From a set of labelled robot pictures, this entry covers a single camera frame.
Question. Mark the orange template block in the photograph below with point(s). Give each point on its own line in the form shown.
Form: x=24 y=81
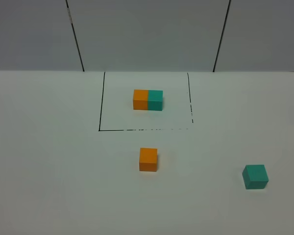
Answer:
x=140 y=100

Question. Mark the teal template block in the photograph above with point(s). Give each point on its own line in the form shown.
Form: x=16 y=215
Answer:
x=155 y=100

